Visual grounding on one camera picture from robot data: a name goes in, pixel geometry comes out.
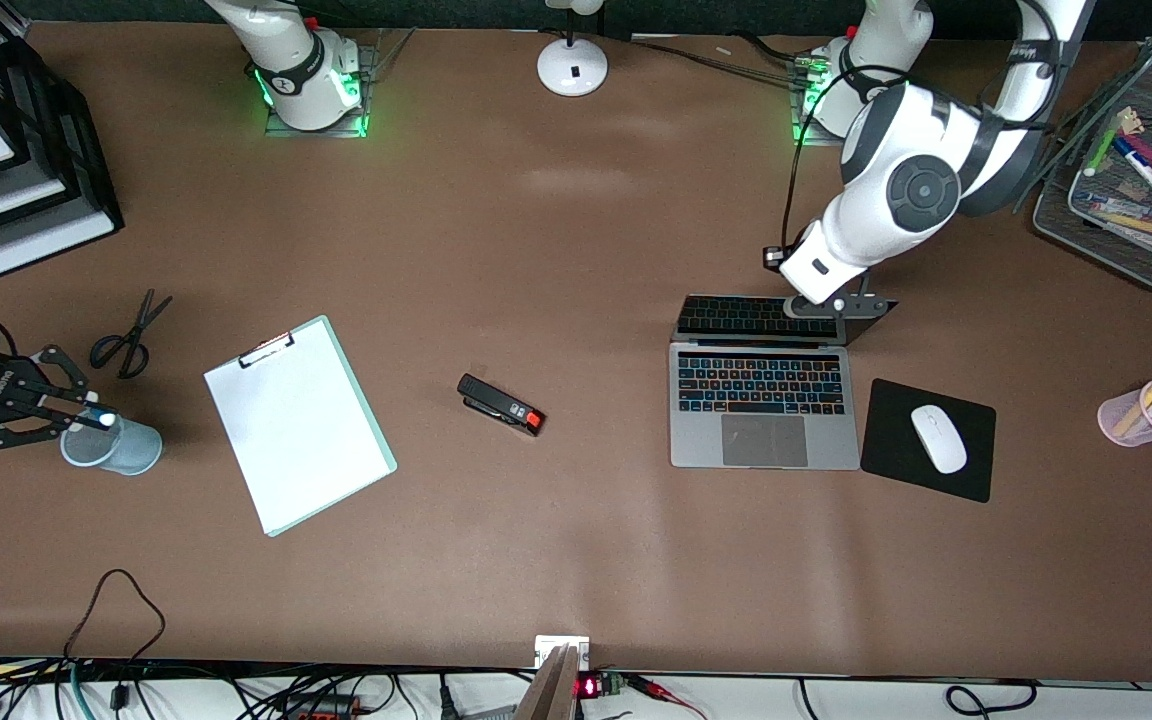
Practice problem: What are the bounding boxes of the light blue mesh cup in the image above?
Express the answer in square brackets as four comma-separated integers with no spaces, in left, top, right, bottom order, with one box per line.
[59,406,164,477]

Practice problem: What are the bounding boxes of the black cable bundle on table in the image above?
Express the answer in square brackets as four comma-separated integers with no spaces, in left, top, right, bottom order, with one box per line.
[626,32,809,89]

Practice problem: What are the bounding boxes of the small white box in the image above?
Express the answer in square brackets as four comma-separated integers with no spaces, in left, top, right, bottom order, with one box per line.
[533,634,592,672]

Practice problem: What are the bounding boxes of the mint green clipboard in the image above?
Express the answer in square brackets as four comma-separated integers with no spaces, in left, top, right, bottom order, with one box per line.
[201,314,399,539]

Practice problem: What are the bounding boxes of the black mouse pad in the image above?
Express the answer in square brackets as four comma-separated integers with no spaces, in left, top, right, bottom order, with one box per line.
[859,377,998,505]

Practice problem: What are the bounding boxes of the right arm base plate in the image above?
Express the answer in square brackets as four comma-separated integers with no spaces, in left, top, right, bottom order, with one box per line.
[262,28,419,139]

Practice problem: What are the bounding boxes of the wooden stand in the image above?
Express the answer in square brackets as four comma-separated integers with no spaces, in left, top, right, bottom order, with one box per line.
[513,644,580,720]

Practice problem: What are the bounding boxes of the white paper sheet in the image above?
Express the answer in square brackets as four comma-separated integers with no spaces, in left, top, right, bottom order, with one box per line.
[203,328,390,534]

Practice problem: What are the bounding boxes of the pink mesh pen cup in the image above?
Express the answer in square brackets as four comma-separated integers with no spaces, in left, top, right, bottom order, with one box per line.
[1096,375,1152,448]

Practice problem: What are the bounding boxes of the black coiled cable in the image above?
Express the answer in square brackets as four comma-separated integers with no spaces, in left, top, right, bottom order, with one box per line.
[944,679,1040,718]

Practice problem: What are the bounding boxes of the green marker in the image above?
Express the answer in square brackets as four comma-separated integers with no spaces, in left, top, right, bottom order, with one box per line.
[1082,107,1144,180]

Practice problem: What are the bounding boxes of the red power strip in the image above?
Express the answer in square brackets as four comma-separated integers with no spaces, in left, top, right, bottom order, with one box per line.
[279,694,369,720]

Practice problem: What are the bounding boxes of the white computer mouse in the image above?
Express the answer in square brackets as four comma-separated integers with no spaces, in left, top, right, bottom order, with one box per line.
[910,403,969,476]

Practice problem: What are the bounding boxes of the black stapler with red end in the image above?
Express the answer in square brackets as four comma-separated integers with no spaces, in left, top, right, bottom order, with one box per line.
[456,373,547,439]

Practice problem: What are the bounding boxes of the black mesh desk tray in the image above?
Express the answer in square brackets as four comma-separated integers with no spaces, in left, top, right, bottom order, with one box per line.
[1032,44,1152,293]

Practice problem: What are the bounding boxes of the blue and white marker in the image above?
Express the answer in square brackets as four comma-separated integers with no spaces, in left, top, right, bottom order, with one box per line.
[1112,136,1152,211]

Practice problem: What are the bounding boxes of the thin black looped cable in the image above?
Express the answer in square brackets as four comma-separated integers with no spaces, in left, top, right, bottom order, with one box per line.
[63,567,168,663]

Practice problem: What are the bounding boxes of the black scissors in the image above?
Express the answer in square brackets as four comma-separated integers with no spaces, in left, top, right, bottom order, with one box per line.
[89,289,175,381]

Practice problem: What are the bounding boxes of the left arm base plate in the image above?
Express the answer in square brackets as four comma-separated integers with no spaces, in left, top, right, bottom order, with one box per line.
[789,55,852,150]

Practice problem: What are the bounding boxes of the teal cable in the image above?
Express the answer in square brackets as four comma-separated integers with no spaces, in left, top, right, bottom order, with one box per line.
[69,663,99,720]

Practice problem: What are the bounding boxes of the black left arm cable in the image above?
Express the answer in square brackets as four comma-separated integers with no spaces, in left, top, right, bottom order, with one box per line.
[782,0,1063,263]

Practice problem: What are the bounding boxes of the black stacked paper tray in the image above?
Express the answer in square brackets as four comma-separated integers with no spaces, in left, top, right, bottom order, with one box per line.
[0,0,126,280]

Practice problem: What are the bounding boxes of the silver laptop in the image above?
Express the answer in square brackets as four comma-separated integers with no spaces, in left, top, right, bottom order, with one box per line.
[669,294,900,471]

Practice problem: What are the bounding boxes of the white lamp base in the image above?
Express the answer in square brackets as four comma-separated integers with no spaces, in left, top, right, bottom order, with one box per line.
[536,0,610,99]

